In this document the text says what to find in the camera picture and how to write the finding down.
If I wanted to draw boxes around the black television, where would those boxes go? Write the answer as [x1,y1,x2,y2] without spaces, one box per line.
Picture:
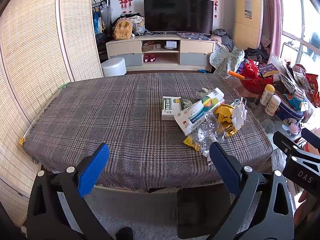
[143,0,214,34]

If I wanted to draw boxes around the orange handle tool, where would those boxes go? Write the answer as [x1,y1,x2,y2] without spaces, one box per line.
[228,70,246,80]

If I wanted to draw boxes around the pink curtain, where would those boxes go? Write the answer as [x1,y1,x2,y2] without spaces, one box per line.
[265,0,283,56]

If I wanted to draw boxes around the clear plastic wrapper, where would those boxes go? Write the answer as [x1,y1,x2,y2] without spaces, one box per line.
[191,112,225,157]

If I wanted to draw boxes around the black trash bin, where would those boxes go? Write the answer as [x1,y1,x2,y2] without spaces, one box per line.
[177,184,231,239]

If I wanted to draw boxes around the dark blue book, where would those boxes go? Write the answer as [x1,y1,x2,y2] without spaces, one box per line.
[258,63,279,77]

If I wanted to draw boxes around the yellow backpack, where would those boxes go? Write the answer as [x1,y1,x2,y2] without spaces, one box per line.
[113,20,132,40]

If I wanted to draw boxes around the black coat rack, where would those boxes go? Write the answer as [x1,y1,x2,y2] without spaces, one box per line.
[91,0,111,36]

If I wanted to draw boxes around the long white medicine box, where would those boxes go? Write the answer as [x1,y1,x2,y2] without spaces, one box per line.
[174,87,225,136]

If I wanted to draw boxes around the bamboo folding screen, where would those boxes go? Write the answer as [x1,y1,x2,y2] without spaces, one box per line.
[1,0,103,226]

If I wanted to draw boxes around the silver foil pack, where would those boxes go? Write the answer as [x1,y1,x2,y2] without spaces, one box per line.
[182,87,211,109]

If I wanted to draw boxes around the floral cloth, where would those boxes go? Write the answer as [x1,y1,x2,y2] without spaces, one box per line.
[209,46,245,79]

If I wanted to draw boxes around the small green white box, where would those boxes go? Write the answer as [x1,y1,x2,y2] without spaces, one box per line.
[162,96,183,120]

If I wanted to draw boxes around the pink hairbrush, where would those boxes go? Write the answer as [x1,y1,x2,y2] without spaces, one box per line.
[282,124,301,135]

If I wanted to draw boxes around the person's right hand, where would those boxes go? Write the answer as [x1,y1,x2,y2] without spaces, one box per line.
[293,190,318,228]

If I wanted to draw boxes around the grey plaid tablecloth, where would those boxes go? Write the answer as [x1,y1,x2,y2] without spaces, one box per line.
[23,72,274,192]

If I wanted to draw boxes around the blue cookie tin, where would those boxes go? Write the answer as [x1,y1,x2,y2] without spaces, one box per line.
[275,93,304,125]

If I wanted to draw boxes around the white round stool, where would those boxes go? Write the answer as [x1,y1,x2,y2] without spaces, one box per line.
[101,57,126,77]

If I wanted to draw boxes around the yellow foil wrapper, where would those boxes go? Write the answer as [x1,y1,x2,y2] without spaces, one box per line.
[183,104,238,152]

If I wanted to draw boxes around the beige standing air conditioner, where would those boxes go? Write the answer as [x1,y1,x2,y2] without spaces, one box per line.
[233,0,264,50]

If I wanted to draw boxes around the yellow cap white bottle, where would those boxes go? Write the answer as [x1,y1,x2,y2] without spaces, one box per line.
[260,84,275,106]

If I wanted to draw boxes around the beige TV cabinet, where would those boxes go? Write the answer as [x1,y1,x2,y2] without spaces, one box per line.
[106,34,216,72]

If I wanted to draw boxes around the red plastic basket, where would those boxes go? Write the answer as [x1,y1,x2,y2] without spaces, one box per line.
[240,59,273,94]

